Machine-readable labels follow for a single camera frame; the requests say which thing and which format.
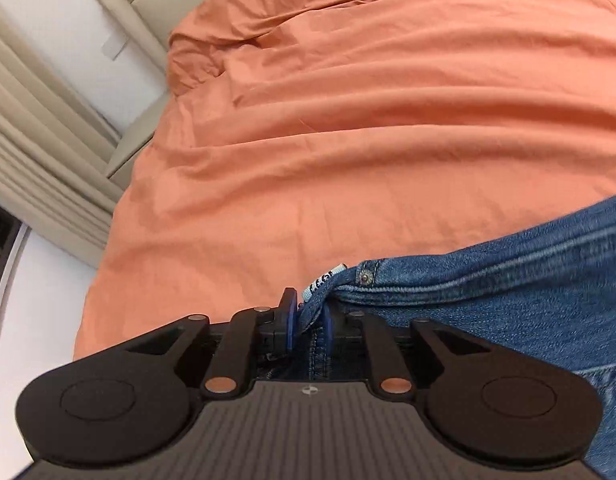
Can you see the beige nightstand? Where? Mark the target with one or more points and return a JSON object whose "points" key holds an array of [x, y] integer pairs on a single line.
{"points": [[135, 145]]}

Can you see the orange bed sheet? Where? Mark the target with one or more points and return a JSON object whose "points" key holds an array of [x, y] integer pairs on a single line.
{"points": [[363, 135]]}

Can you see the blue denim pants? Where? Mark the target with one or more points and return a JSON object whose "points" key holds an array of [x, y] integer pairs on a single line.
{"points": [[488, 285]]}

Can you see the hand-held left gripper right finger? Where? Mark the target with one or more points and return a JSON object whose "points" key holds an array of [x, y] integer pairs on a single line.
{"points": [[327, 326]]}

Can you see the beige pleated curtain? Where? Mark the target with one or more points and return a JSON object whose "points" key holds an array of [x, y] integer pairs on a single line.
{"points": [[42, 160]]}

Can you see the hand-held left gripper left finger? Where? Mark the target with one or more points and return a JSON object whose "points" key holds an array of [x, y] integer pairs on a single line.
{"points": [[289, 317]]}

